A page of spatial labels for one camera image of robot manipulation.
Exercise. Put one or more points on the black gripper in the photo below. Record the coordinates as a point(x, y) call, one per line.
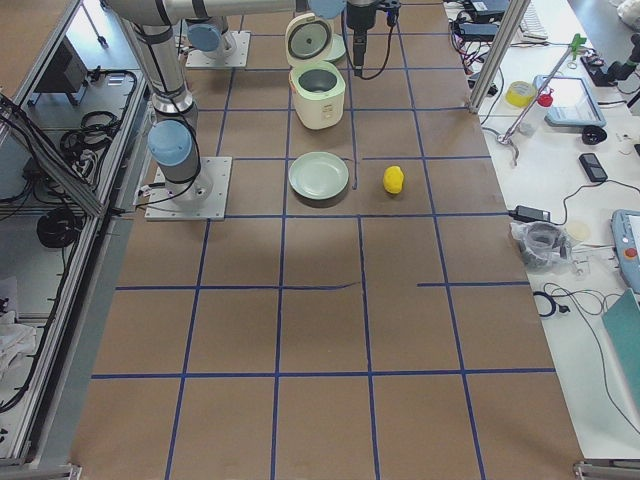
point(357, 17)

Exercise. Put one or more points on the white rice cooker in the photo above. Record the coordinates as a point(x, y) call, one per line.
point(317, 86)

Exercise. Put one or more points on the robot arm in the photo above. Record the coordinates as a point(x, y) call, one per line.
point(168, 13)
point(172, 139)

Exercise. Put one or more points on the green plate left side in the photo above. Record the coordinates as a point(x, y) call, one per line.
point(337, 50)

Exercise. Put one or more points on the green plate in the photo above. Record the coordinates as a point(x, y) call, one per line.
point(318, 175)
point(337, 50)

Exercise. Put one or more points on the green plate right side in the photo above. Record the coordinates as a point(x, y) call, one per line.
point(318, 175)

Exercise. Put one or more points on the yellow tape roll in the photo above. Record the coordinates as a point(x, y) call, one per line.
point(520, 94)

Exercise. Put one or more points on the red cap squeeze bottle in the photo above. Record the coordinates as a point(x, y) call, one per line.
point(535, 117)

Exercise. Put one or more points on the blue teach pendant tablet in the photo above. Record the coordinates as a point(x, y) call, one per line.
point(573, 105)

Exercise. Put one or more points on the black power adapter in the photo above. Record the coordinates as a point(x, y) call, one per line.
point(527, 214)

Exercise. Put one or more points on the black round lens cap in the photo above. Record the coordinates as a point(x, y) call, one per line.
point(592, 135)

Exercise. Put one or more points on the black phone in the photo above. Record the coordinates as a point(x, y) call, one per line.
point(593, 168)

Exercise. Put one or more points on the plastic bag with cup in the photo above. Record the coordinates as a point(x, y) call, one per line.
point(544, 247)

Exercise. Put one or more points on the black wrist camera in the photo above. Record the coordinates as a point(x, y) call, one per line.
point(392, 11)

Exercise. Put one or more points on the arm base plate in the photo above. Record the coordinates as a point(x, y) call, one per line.
point(211, 49)
point(205, 199)

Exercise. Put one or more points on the aluminium frame post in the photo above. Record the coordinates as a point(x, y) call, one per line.
point(508, 27)

